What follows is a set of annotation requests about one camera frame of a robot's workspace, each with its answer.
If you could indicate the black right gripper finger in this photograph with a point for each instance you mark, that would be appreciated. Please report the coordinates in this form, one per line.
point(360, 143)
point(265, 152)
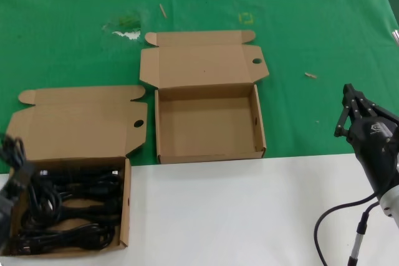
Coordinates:
point(346, 107)
point(371, 108)

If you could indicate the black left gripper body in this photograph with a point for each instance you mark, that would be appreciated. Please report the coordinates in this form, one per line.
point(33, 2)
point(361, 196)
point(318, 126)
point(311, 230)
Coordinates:
point(4, 216)

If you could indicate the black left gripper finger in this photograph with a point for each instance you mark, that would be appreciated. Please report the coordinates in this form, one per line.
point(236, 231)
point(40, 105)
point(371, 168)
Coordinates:
point(20, 178)

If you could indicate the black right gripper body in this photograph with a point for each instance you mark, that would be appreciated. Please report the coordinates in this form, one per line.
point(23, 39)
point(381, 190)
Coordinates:
point(377, 150)

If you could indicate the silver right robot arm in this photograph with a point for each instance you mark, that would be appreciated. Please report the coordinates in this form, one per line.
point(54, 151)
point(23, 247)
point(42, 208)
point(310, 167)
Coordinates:
point(391, 205)

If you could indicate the empty open cardboard box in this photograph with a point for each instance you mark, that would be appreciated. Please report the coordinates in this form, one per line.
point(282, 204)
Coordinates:
point(202, 116)

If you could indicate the small wood chip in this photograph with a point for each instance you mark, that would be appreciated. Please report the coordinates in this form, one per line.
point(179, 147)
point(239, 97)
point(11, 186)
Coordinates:
point(310, 75)

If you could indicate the metal rod ends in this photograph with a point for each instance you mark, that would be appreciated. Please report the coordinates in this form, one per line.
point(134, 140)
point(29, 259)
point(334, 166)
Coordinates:
point(396, 36)

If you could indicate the green table cloth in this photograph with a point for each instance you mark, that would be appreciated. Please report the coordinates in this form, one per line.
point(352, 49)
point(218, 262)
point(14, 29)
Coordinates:
point(78, 45)

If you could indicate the thin wooden sliver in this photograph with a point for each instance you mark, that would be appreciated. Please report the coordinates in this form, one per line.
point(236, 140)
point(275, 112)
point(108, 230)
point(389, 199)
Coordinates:
point(163, 10)

